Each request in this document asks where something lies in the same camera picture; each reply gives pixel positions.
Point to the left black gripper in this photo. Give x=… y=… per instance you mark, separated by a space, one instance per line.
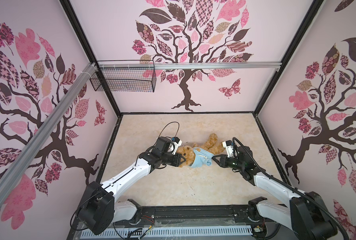
x=176 y=162

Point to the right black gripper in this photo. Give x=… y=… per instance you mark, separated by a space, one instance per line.
x=223 y=161

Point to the light blue bear hoodie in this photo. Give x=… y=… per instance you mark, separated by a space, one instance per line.
x=202 y=158

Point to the brown plush teddy bear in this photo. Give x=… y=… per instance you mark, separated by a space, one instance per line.
x=211 y=145

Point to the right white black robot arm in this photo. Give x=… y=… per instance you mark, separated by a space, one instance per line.
x=303 y=213

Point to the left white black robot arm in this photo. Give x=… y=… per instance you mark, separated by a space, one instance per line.
x=98 y=207

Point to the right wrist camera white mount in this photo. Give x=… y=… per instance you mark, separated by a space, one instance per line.
x=230 y=148

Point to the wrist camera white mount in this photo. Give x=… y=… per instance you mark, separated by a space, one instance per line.
x=174 y=145
x=230 y=148

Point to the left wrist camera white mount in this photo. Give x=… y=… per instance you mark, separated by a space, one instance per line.
x=174 y=145

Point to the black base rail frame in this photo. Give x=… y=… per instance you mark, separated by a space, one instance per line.
x=193 y=216

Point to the black wire basket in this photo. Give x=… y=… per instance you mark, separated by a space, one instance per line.
x=125 y=76

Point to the white slotted cable duct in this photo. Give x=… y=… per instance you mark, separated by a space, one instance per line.
x=167 y=232

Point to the aluminium rail back wall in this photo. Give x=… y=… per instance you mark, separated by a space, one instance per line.
x=190 y=66

